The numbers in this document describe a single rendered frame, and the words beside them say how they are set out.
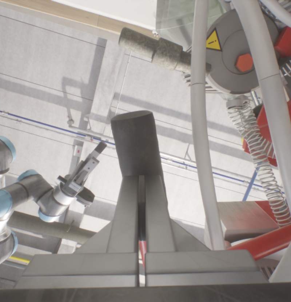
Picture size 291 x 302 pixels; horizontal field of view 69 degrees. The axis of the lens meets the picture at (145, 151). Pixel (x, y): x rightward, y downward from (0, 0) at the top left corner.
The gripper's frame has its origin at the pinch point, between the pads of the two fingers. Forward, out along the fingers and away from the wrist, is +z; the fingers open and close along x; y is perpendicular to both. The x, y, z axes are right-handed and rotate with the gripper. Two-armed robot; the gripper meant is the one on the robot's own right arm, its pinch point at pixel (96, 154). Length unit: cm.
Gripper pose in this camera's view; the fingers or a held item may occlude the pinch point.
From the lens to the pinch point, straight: 69.6
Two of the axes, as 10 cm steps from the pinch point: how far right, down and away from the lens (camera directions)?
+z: 6.4, -7.0, -3.0
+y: -7.6, -6.0, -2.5
